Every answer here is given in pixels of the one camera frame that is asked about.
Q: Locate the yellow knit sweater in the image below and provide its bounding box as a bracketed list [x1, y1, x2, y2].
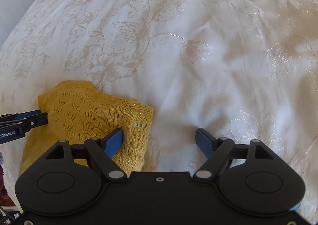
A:
[19, 81, 154, 175]

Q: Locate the white embroidered bedspread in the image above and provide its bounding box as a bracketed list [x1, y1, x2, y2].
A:
[1, 0, 317, 223]

